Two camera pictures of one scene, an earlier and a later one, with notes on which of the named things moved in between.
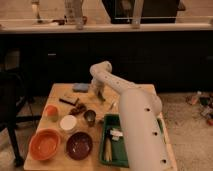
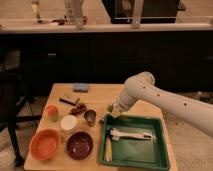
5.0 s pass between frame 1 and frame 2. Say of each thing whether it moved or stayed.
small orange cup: stayed
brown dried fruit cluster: stayed
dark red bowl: stayed
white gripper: moved
